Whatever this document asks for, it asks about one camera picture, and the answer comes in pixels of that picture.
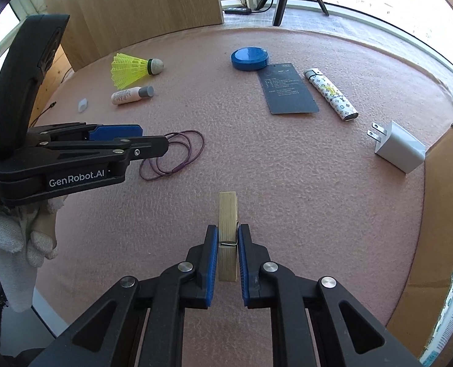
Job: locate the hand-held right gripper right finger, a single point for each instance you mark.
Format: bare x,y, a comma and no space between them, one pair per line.
243,267

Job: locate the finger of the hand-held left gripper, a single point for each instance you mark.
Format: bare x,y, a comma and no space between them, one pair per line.
111,132
142,149

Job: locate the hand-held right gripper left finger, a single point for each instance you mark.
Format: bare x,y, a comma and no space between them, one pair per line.
211,263

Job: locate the small translucent white cap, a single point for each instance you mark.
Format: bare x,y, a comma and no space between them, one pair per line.
82,105

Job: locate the small white lotion bottle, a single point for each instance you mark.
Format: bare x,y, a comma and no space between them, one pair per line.
129,95

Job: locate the wooden clothespin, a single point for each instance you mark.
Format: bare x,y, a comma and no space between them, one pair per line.
227,210

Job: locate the blue round lid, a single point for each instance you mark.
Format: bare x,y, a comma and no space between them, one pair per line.
249,58

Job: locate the dark grey card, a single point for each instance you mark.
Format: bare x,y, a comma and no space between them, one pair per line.
287,90

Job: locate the patterned white lighter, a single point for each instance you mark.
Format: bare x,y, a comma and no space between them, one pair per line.
331,95

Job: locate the white wall charger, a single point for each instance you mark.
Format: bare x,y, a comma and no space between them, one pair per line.
400,149

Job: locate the cardboard box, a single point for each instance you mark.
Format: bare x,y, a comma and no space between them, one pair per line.
437,198

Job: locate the person's left hand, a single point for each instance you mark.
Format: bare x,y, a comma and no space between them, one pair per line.
4,237

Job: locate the pine plank panel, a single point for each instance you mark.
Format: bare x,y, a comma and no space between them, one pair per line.
54,72

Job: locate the yellow shuttlecock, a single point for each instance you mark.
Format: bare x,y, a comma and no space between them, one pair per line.
129,68

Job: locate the large light wooden board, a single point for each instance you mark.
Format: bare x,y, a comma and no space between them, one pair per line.
134,0

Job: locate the black power strip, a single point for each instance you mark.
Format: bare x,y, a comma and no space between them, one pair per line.
237,10

